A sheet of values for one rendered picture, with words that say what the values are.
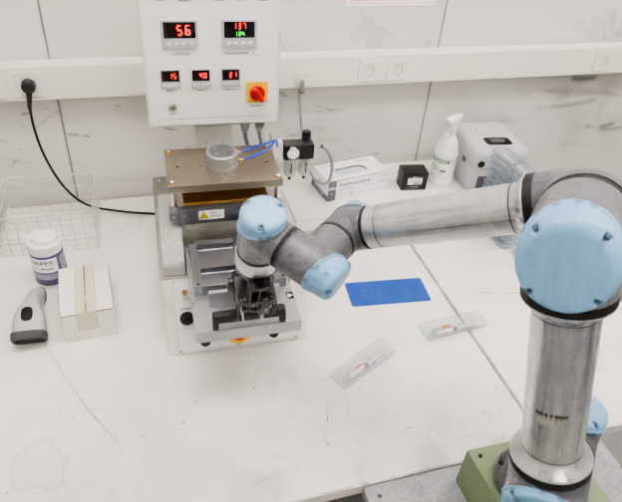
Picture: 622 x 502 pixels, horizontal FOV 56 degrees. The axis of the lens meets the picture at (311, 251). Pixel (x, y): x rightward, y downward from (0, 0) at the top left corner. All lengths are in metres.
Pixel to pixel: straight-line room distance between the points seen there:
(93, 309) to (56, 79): 0.68
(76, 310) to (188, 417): 0.38
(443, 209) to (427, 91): 1.28
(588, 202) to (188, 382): 0.98
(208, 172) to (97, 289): 0.40
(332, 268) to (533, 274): 0.31
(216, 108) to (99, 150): 0.56
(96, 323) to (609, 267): 1.16
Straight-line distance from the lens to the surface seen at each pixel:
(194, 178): 1.42
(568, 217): 0.71
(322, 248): 0.92
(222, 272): 1.34
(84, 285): 1.58
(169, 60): 1.50
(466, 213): 0.90
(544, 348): 0.81
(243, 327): 1.23
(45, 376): 1.51
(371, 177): 1.97
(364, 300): 1.64
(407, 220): 0.94
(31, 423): 1.43
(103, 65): 1.82
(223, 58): 1.51
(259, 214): 0.91
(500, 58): 2.19
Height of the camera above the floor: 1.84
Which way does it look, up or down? 38 degrees down
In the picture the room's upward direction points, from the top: 5 degrees clockwise
